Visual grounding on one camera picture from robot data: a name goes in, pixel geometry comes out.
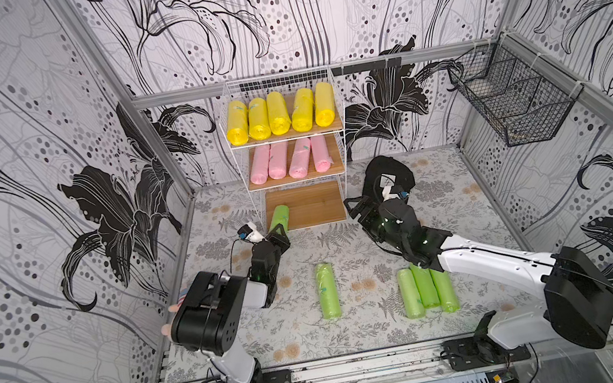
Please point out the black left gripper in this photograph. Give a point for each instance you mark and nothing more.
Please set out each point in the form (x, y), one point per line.
(281, 241)

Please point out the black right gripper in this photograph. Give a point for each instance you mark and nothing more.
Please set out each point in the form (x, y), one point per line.
(370, 209)

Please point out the green trash bag roll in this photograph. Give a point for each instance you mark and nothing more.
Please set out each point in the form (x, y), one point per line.
(425, 286)
(446, 293)
(327, 289)
(280, 218)
(411, 297)

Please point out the pink trash bag roll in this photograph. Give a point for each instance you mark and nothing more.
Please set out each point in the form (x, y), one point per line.
(259, 166)
(321, 156)
(299, 165)
(277, 167)

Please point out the yellow trash bag roll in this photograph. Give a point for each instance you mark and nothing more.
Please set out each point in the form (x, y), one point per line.
(302, 115)
(258, 120)
(325, 110)
(237, 123)
(278, 116)

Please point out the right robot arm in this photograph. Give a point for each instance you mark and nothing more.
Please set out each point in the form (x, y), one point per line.
(574, 298)

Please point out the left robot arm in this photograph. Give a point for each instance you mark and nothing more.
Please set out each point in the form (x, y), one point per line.
(207, 318)

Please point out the black cap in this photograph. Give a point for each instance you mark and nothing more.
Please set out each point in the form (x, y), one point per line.
(386, 171)

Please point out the plush toy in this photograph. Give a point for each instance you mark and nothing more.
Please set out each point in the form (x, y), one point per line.
(172, 317)

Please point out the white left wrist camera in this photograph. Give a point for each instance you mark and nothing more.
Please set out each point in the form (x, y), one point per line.
(249, 233)

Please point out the white wire wooden shelf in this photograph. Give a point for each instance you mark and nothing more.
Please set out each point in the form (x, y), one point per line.
(316, 199)

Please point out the black wire wall basket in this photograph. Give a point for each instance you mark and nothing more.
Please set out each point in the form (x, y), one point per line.
(517, 101)

